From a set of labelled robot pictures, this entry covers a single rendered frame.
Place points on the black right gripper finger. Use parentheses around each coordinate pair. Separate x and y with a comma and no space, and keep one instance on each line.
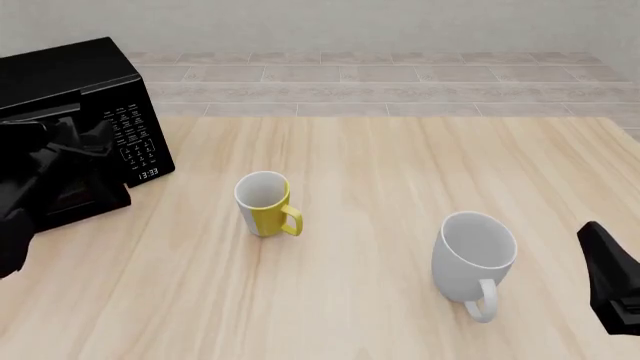
(607,262)

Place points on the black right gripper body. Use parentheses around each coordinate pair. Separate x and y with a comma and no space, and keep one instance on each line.
(625,315)

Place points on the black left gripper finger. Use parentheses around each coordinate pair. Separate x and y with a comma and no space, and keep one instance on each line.
(64,133)
(100,138)

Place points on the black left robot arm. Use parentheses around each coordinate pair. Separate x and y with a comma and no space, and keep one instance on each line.
(12,240)

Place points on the black microwave oven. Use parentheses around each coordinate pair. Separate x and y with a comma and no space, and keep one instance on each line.
(60,71)

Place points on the black microwave door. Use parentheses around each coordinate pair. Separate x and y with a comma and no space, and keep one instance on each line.
(75,204)

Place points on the yellow and white mug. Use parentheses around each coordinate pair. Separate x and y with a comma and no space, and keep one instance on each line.
(272,219)

